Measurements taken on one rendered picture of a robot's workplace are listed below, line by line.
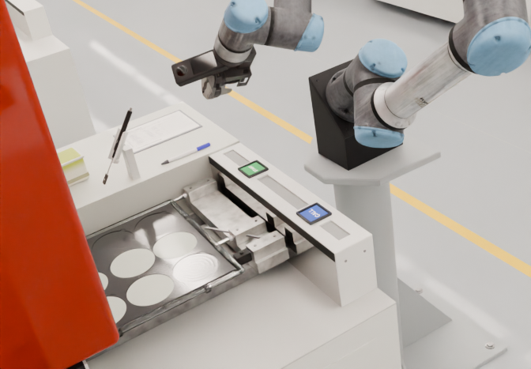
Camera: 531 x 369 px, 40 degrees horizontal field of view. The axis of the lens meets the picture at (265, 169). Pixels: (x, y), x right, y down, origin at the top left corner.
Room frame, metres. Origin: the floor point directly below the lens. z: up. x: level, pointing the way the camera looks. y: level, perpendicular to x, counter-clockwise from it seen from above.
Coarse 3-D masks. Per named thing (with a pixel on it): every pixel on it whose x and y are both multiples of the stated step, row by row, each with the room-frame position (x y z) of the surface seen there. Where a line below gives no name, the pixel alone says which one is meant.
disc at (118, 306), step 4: (108, 296) 1.22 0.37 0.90; (112, 296) 1.21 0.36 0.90; (108, 300) 1.20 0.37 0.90; (112, 300) 1.20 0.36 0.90; (116, 300) 1.20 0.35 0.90; (120, 300) 1.20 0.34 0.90; (112, 304) 1.19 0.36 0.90; (116, 304) 1.19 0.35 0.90; (120, 304) 1.18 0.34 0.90; (124, 304) 1.18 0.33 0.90; (112, 308) 1.18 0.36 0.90; (116, 308) 1.17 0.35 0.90; (120, 308) 1.17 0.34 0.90; (124, 308) 1.17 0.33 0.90; (112, 312) 1.16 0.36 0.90; (116, 312) 1.16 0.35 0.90; (120, 312) 1.16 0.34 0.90; (124, 312) 1.16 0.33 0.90; (116, 316) 1.15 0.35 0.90; (120, 316) 1.15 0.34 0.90; (116, 320) 1.14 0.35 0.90
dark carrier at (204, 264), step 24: (144, 216) 1.50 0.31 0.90; (168, 216) 1.49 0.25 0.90; (96, 240) 1.44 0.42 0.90; (120, 240) 1.42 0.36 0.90; (144, 240) 1.40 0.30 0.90; (96, 264) 1.34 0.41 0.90; (168, 264) 1.29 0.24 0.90; (192, 264) 1.28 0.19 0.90; (216, 264) 1.26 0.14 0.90; (120, 288) 1.24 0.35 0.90; (192, 288) 1.19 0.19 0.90; (144, 312) 1.15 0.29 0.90
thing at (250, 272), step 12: (240, 276) 1.28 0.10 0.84; (252, 276) 1.29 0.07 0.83; (216, 288) 1.25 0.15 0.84; (228, 288) 1.27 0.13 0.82; (192, 300) 1.23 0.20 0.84; (204, 300) 1.24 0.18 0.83; (168, 312) 1.20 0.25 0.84; (180, 312) 1.21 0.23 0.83; (144, 324) 1.18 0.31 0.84; (156, 324) 1.19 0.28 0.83; (132, 336) 1.17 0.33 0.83; (108, 348) 1.14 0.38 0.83
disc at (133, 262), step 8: (120, 256) 1.35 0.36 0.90; (128, 256) 1.35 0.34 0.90; (136, 256) 1.34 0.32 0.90; (144, 256) 1.34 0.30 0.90; (152, 256) 1.33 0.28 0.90; (112, 264) 1.33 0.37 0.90; (120, 264) 1.32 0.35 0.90; (128, 264) 1.32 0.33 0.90; (136, 264) 1.31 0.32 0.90; (144, 264) 1.31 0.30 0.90; (152, 264) 1.30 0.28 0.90; (112, 272) 1.30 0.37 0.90; (120, 272) 1.29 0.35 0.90; (128, 272) 1.29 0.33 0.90; (136, 272) 1.28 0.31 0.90; (144, 272) 1.28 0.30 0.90
